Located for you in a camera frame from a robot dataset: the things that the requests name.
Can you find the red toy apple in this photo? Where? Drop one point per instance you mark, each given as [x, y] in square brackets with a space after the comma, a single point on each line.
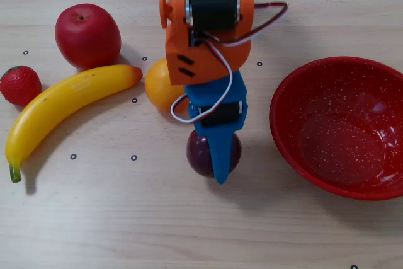
[88, 36]

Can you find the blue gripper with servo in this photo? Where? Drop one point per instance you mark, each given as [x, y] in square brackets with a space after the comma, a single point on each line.
[217, 92]

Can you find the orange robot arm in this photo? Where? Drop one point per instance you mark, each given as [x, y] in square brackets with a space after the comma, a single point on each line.
[207, 64]

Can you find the yellow toy banana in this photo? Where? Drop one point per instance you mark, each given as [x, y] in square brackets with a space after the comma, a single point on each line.
[63, 99]

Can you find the red speckled bowl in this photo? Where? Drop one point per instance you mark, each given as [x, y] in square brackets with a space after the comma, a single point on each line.
[340, 130]

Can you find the red toy strawberry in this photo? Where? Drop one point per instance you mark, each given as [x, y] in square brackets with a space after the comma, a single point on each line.
[20, 86]

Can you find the dark purple plum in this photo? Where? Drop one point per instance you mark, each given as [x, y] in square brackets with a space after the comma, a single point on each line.
[198, 155]

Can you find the toy orange fruit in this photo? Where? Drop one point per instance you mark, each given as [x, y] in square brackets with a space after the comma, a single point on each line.
[157, 86]

